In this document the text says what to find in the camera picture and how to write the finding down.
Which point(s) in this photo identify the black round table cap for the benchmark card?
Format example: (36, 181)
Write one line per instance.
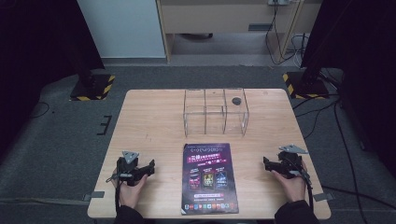
(236, 101)

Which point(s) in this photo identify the white panel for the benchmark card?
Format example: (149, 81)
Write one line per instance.
(121, 28)

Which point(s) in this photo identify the purple magazine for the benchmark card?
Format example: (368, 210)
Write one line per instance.
(209, 180)

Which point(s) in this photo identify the person's left hand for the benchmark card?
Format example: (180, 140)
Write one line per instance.
(130, 193)

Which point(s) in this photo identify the person's right hand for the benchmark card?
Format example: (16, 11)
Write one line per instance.
(292, 188)

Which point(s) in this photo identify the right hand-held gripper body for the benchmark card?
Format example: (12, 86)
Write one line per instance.
(291, 163)

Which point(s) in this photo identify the white power strip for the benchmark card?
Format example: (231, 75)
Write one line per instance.
(278, 2)

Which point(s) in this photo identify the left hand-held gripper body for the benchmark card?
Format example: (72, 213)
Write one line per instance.
(127, 169)

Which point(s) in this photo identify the clear acrylic rack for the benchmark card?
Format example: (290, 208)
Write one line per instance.
(214, 115)

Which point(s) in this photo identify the black stand with striped base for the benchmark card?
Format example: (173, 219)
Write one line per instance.
(306, 85)
(91, 88)

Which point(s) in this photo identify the grey tape strip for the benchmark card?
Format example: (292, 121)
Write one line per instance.
(94, 195)
(323, 197)

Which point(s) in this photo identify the black curtain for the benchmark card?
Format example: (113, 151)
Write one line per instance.
(37, 62)
(367, 62)

